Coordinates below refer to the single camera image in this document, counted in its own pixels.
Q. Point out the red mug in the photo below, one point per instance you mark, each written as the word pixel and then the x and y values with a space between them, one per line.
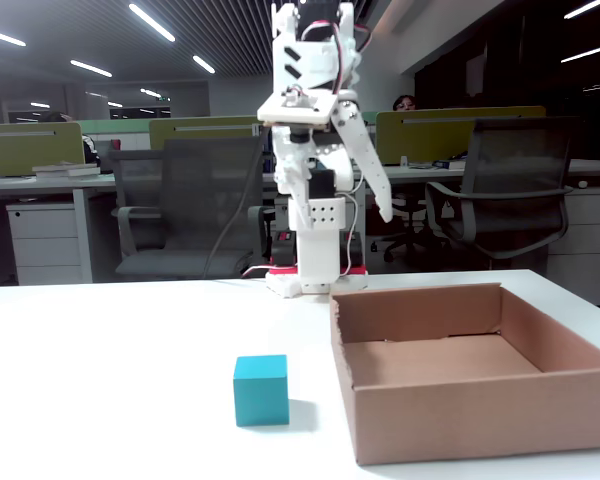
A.
pixel 116 145

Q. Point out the stack of books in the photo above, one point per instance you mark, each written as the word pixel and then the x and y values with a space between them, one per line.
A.
pixel 70 171

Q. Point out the white wall notice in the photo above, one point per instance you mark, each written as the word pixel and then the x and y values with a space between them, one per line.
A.
pixel 475 75

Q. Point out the olive desk partition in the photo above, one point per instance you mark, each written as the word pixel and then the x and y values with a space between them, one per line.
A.
pixel 430 140
pixel 200 122
pixel 30 150

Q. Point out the white red robot base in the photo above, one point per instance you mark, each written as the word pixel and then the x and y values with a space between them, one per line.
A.
pixel 285 285

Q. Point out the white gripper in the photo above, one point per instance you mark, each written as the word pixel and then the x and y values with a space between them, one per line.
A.
pixel 366 161

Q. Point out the grey mesh office chair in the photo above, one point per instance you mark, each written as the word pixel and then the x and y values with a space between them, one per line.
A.
pixel 210 200
pixel 520 165
pixel 140 180

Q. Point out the white ceiling light strip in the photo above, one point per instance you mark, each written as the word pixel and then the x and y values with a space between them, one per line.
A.
pixel 2 36
pixel 203 64
pixel 91 68
pixel 587 8
pixel 587 53
pixel 151 93
pixel 152 22

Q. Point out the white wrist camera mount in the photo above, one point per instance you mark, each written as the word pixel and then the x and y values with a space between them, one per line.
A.
pixel 297 112

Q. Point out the white drawer cabinet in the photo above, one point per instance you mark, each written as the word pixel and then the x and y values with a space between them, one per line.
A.
pixel 595 240
pixel 45 240

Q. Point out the blue cube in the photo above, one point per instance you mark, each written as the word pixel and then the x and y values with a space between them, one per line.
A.
pixel 260 395

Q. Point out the blue book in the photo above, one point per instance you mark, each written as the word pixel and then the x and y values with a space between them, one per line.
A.
pixel 447 164

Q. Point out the person with glasses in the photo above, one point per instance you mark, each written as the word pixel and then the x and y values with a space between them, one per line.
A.
pixel 404 103

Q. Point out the person with dark hair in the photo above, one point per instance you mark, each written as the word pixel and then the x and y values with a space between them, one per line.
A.
pixel 55 118

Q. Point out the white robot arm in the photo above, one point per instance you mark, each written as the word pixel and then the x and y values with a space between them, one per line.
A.
pixel 317 250

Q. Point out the brown cardboard box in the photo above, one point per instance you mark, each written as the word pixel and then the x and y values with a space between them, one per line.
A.
pixel 480 425

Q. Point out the row of upright books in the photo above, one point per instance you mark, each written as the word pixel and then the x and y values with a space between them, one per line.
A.
pixel 267 160

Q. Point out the light green desk partition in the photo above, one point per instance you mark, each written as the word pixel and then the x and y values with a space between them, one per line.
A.
pixel 115 126

